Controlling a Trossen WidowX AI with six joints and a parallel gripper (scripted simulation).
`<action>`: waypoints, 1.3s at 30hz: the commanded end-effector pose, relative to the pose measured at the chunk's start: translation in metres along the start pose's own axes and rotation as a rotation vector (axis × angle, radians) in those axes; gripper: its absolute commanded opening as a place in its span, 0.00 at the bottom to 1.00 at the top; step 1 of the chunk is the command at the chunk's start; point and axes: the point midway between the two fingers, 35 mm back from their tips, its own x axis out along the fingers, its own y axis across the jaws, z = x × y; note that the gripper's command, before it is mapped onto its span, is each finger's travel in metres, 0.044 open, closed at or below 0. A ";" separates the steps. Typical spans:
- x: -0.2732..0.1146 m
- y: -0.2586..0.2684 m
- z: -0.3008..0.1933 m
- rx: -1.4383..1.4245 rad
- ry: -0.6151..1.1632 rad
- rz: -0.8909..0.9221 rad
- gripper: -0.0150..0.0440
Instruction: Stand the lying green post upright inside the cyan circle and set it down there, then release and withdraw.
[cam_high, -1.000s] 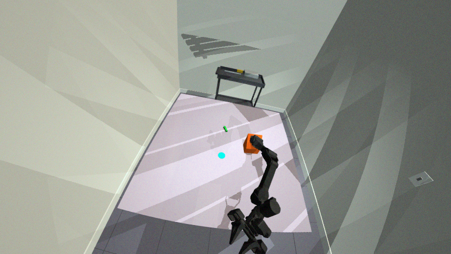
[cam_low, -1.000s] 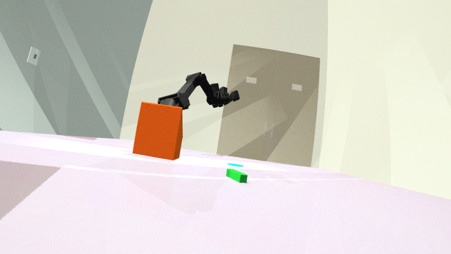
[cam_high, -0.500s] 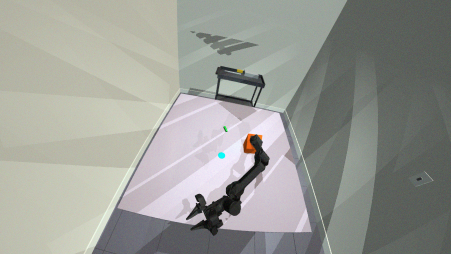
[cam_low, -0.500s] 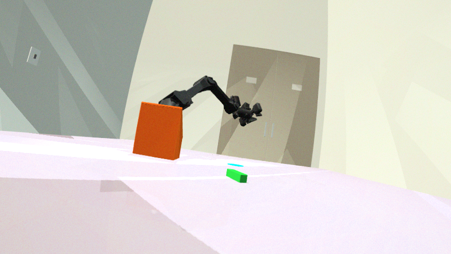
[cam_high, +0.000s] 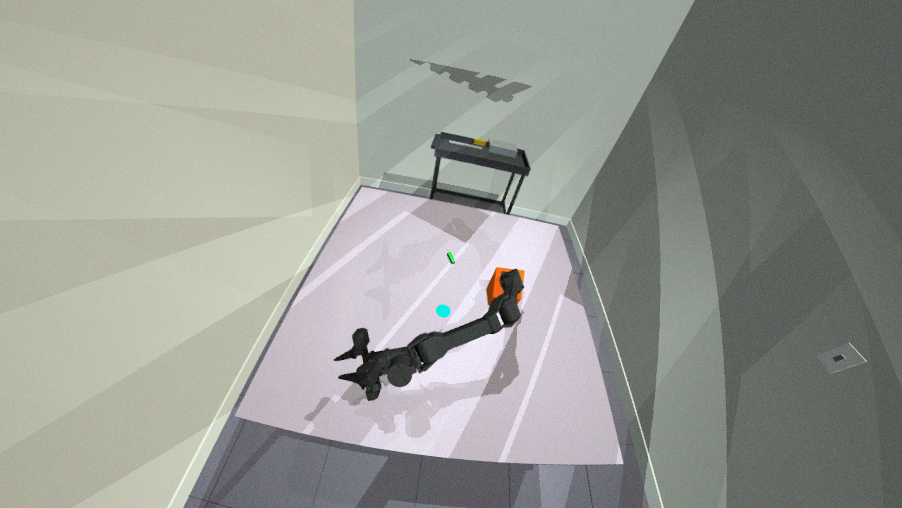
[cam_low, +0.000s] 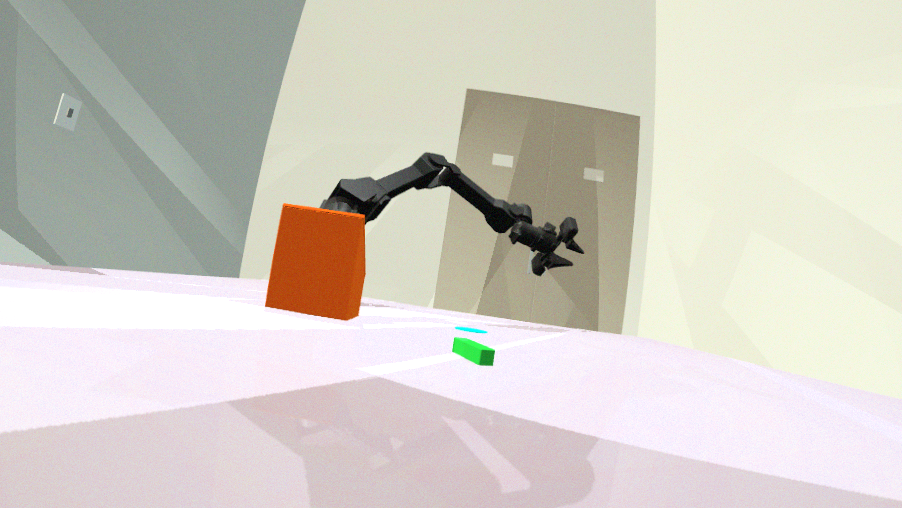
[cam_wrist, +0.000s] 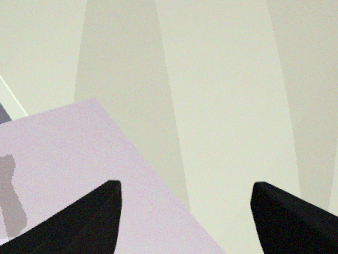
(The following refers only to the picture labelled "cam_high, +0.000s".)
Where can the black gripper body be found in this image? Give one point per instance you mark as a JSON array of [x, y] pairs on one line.
[[360, 339]]

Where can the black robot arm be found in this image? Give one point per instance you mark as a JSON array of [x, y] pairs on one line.
[[429, 347]]

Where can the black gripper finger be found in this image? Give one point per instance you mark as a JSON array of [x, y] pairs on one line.
[[350, 377], [347, 355]]

